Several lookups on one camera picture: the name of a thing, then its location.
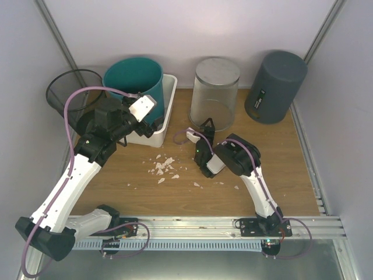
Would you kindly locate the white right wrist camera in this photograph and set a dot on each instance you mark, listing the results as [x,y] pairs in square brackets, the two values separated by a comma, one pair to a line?
[192,135]

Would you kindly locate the aluminium frame post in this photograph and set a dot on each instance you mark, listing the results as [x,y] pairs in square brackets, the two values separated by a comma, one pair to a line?
[326,25]
[51,24]

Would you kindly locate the dark grey cylindrical bin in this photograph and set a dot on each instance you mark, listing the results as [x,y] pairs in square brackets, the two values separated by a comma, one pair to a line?
[276,84]

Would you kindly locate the aluminium frame post right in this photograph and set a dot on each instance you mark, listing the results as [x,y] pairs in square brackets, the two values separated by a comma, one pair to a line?
[326,25]

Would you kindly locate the aluminium frame post left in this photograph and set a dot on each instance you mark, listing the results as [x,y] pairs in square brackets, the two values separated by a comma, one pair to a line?
[51,24]

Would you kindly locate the black wire mesh bin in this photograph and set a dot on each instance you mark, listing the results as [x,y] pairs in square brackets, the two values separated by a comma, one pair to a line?
[80,110]

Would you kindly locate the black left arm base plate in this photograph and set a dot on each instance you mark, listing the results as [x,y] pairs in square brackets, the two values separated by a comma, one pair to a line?
[128,230]

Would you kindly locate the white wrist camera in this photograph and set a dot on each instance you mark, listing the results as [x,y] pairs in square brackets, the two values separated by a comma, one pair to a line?
[142,107]
[192,135]

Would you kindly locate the teal plastic bin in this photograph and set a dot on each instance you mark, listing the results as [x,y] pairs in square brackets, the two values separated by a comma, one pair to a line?
[139,75]

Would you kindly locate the white plastic shard pile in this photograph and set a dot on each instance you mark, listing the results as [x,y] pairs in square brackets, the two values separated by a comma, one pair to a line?
[161,165]

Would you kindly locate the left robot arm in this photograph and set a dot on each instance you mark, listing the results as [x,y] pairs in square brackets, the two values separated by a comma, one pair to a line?
[48,229]

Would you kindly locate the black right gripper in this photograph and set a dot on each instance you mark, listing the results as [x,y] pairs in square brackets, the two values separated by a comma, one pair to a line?
[211,130]

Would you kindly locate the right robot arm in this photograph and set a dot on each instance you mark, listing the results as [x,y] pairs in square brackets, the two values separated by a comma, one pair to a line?
[243,159]

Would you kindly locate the aluminium front rail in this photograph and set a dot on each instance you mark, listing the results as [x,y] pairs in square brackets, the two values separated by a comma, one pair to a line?
[226,227]

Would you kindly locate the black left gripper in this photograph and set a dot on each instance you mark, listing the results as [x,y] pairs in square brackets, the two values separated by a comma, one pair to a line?
[143,129]

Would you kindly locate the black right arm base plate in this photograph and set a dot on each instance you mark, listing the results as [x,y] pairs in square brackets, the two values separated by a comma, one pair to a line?
[250,227]

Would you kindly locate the grey slotted cable duct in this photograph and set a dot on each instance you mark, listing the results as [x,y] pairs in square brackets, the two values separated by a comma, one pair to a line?
[185,245]

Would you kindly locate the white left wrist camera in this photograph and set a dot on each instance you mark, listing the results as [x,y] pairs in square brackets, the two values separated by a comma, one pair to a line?
[142,107]

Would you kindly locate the silver mesh metal bin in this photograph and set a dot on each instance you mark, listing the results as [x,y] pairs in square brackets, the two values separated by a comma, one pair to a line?
[215,93]

